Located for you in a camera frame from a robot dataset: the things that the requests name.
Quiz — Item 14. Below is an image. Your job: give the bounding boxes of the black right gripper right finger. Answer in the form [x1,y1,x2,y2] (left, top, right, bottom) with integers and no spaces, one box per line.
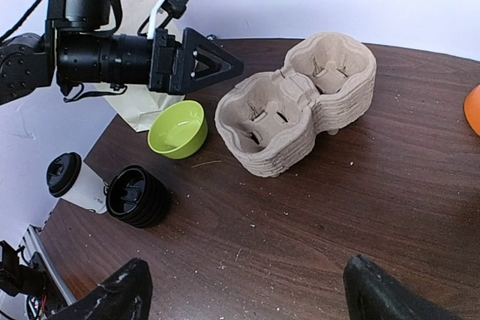
[343,255,459,319]

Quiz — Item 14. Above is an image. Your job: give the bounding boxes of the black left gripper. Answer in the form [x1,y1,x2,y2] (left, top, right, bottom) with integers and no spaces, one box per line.
[148,28,244,94]

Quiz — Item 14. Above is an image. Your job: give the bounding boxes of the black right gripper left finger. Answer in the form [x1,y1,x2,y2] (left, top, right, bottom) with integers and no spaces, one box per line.
[52,258,153,319]

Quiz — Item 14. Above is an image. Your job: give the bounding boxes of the white paper takeout bag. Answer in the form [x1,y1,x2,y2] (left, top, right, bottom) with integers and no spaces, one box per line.
[105,0,185,132]

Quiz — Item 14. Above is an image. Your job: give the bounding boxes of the stack of cardboard cup carriers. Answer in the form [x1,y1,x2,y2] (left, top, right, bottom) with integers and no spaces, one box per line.
[214,32,377,178]

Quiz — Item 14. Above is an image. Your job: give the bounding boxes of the stack of black cup lids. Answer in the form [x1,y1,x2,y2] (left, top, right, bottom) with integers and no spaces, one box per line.
[106,165,170,229]

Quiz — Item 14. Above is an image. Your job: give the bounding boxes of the single white paper cup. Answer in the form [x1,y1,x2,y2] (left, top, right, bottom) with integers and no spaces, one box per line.
[60,161,107,214]

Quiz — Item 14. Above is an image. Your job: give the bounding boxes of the black plastic cup lid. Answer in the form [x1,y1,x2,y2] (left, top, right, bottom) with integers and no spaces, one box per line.
[46,152,83,198]

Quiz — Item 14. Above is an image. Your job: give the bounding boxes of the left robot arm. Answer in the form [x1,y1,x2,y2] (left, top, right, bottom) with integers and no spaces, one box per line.
[1,0,244,103]

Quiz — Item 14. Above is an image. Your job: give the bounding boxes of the green plastic bowl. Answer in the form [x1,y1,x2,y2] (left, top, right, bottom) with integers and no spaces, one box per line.
[147,100,208,160]

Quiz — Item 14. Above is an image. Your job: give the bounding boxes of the orange plastic bowl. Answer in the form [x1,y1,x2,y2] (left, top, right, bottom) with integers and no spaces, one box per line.
[463,85,480,136]

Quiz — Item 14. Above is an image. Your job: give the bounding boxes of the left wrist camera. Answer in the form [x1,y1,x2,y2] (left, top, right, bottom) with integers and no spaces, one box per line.
[146,0,189,40]

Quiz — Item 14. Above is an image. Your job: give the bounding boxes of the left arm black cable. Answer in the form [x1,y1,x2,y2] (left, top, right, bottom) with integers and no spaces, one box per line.
[0,0,74,42]

